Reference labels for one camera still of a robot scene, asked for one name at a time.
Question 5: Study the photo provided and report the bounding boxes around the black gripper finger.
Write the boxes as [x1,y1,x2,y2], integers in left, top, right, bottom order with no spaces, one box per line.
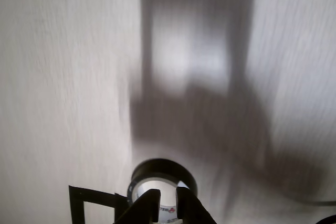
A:
[112,188,161,224]
[176,186,218,224]

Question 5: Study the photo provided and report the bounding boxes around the black tape roll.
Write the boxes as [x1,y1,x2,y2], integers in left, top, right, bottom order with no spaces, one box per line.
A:
[127,157,198,224]

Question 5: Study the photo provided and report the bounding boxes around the black tape square outline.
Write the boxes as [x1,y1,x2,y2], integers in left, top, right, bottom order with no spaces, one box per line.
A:
[68,185,127,224]

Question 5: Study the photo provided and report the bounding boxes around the black round object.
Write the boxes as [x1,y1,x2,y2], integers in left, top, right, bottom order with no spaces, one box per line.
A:
[316,215,336,224]

